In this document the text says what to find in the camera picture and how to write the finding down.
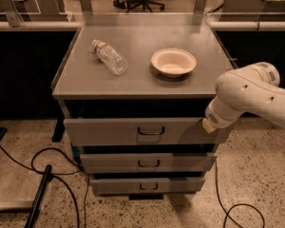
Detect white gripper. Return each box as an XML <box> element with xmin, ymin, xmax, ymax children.
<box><xmin>202</xmin><ymin>97</ymin><xmax>241</xmax><ymax>133</ymax></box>

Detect grey middle drawer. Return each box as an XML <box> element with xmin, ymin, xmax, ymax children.
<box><xmin>80</xmin><ymin>153</ymin><xmax>217</xmax><ymax>174</ymax></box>

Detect black pole on floor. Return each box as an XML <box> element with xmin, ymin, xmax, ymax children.
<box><xmin>25</xmin><ymin>165</ymin><xmax>52</xmax><ymax>228</ymax></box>

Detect grey top drawer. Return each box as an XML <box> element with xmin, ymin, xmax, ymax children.
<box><xmin>64</xmin><ymin>118</ymin><xmax>232</xmax><ymax>146</ymax></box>

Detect clear plastic water bottle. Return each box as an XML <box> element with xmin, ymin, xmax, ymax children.
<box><xmin>92</xmin><ymin>39</ymin><xmax>128</xmax><ymax>76</ymax></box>

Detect black floor cable right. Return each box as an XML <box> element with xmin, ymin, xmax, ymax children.
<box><xmin>214</xmin><ymin>161</ymin><xmax>266</xmax><ymax>228</ymax></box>

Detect black floor cable left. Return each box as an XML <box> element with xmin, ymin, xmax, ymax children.
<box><xmin>0</xmin><ymin>136</ymin><xmax>90</xmax><ymax>228</ymax></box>

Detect black floor cable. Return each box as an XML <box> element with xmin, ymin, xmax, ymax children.
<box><xmin>0</xmin><ymin>136</ymin><xmax>90</xmax><ymax>228</ymax></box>
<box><xmin>214</xmin><ymin>161</ymin><xmax>266</xmax><ymax>228</ymax></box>

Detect grey drawer cabinet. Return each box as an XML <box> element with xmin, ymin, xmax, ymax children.
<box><xmin>50</xmin><ymin>12</ymin><xmax>239</xmax><ymax>201</ymax></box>

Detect white horizontal rail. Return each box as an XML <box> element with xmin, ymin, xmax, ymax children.
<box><xmin>0</xmin><ymin>21</ymin><xmax>285</xmax><ymax>31</ymax></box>

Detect grey bottom drawer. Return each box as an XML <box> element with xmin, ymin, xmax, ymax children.
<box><xmin>90</xmin><ymin>177</ymin><xmax>204</xmax><ymax>196</ymax></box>

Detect white paper bowl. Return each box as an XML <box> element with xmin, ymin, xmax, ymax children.
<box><xmin>151</xmin><ymin>48</ymin><xmax>197</xmax><ymax>78</ymax></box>

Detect grey drawer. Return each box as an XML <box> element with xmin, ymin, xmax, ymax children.
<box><xmin>90</xmin><ymin>177</ymin><xmax>204</xmax><ymax>196</ymax></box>
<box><xmin>64</xmin><ymin>118</ymin><xmax>232</xmax><ymax>146</ymax></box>
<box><xmin>80</xmin><ymin>153</ymin><xmax>217</xmax><ymax>174</ymax></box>

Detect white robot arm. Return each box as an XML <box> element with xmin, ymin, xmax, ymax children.
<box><xmin>202</xmin><ymin>62</ymin><xmax>285</xmax><ymax>133</ymax></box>

